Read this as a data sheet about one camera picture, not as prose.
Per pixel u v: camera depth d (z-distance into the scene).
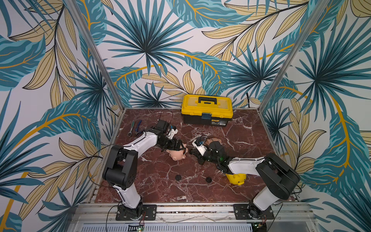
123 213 0.72
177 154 0.86
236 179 0.77
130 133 1.03
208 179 0.84
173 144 0.80
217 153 0.68
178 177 0.86
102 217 0.73
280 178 0.46
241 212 0.73
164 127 0.76
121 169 0.47
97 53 0.85
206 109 0.99
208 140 0.90
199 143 0.75
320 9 0.69
